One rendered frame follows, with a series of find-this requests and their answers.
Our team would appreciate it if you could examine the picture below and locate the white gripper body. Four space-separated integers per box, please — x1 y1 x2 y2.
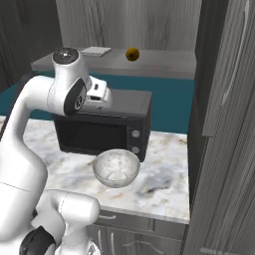
83 88 114 112

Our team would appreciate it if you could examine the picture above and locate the yellow lemon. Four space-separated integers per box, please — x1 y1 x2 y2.
125 47 141 63

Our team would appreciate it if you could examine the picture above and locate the clear glass bowl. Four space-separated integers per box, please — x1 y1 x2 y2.
92 148 141 189

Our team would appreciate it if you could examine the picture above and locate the dark grey cabinet door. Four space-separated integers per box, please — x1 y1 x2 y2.
0 0 65 95

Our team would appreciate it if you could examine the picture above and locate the grey wood cabinet door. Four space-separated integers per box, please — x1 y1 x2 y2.
201 0 255 137

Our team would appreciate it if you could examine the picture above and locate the grey base cabinet door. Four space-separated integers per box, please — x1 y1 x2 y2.
105 226 184 255
87 223 108 255

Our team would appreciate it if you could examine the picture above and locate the grey tall cabinet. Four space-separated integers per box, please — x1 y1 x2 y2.
179 0 255 255

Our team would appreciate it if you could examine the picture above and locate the black microwave oven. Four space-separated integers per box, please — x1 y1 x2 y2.
52 88 153 163

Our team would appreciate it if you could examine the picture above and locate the flat grey square board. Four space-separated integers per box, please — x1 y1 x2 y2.
80 46 114 58

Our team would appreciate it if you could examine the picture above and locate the grey drawer front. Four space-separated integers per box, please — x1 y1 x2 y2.
95 208 187 241

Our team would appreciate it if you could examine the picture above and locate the grey wood wall cabinet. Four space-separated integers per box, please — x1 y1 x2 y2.
30 0 202 81

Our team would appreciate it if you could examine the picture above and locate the silver drawer handle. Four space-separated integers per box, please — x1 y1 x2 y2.
98 213 118 221

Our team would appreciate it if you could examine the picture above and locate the long silver door handle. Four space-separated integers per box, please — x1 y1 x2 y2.
220 0 251 108

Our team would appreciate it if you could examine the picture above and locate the silver base cabinet handle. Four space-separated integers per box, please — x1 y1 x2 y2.
97 228 104 255
110 231 117 255

